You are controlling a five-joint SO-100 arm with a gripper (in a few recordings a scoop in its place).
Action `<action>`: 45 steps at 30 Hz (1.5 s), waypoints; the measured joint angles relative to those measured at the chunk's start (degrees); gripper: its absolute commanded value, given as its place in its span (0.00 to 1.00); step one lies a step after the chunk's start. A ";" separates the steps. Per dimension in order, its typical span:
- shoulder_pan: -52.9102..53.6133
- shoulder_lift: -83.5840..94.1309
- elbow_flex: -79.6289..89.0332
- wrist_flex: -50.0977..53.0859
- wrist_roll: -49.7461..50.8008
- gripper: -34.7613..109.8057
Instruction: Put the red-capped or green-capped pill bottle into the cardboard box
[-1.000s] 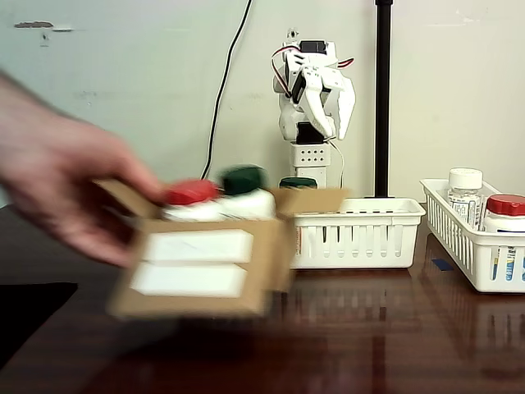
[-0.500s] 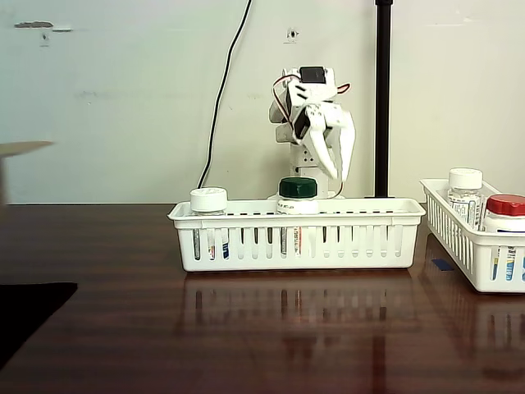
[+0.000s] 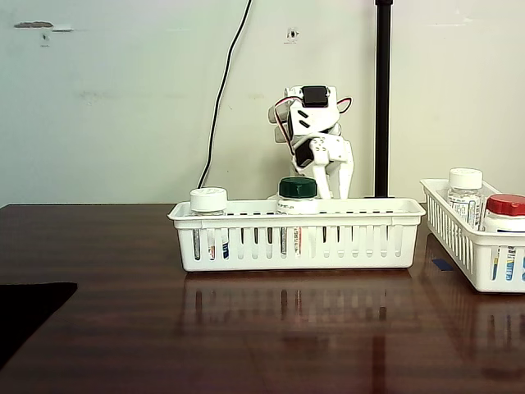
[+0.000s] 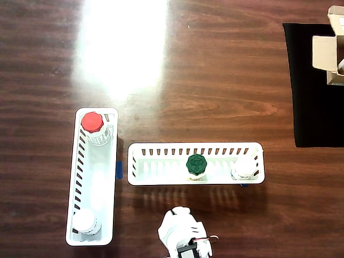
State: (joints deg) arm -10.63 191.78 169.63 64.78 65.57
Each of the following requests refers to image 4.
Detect white bottle with green cap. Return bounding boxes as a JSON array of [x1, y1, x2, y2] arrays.
[[185, 153, 209, 181]]

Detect cardboard box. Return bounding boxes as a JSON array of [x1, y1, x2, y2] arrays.
[[312, 5, 344, 87]]

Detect black cloth mat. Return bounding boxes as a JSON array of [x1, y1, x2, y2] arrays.
[[282, 23, 344, 148]]

